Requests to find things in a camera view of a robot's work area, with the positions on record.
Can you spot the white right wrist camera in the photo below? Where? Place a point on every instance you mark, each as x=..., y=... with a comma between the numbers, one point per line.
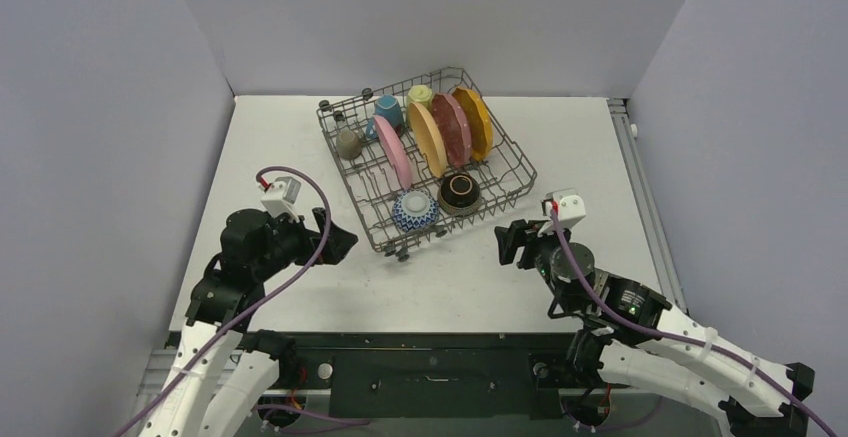
x=569, y=207

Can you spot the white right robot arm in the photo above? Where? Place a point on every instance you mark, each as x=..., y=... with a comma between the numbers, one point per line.
x=633, y=336

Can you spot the yellow polka dot plate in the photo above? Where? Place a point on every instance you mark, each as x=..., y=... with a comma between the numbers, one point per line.
x=479, y=122

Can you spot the light pink smooth plate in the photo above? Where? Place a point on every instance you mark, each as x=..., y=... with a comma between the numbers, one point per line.
x=394, y=150

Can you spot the cream plate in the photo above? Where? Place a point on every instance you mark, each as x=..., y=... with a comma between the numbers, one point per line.
x=428, y=139

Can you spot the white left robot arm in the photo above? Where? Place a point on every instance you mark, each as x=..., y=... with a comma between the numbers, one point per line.
x=219, y=371

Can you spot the orange patterned small bowl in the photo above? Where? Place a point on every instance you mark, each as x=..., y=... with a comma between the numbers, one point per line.
x=414, y=210

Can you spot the small grey-green mug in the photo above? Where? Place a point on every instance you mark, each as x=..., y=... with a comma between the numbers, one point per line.
x=349, y=144

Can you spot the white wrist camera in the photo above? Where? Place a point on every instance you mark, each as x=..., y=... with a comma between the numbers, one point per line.
x=280, y=197
x=569, y=207

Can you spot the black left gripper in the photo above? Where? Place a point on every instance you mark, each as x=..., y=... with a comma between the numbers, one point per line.
x=310, y=239

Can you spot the aluminium side rail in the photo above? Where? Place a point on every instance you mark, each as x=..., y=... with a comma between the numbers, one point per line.
x=626, y=133

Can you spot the black table frame rail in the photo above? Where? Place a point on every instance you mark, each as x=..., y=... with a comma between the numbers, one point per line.
x=420, y=375

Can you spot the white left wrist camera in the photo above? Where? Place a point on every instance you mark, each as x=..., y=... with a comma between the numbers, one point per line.
x=280, y=197

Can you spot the dark patterned cream bowl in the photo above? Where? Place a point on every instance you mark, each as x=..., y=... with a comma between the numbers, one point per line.
x=459, y=194

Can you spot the pale yellow mug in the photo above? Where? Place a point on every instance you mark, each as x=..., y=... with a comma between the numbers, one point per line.
x=420, y=94

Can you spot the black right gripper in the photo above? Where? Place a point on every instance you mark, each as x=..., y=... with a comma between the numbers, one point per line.
x=521, y=246

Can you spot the blue mug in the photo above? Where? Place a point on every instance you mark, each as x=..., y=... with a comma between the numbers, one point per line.
x=388, y=107

